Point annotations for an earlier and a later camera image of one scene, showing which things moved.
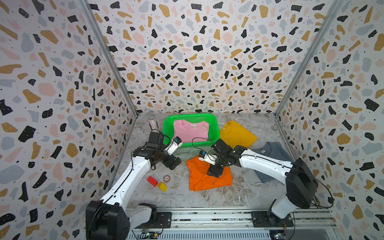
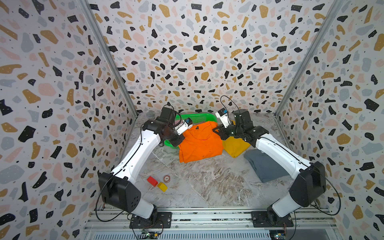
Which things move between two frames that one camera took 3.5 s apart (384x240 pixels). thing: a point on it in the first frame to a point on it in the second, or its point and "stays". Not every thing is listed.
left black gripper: x=169 y=163 to x=176 y=142
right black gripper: x=213 y=171 to x=222 y=132
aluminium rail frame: x=235 y=224 stays
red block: x=152 y=181 stays
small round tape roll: x=166 y=179 stays
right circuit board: x=278 y=234 stays
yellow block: x=163 y=186 stays
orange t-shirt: x=199 y=179 to x=200 y=142
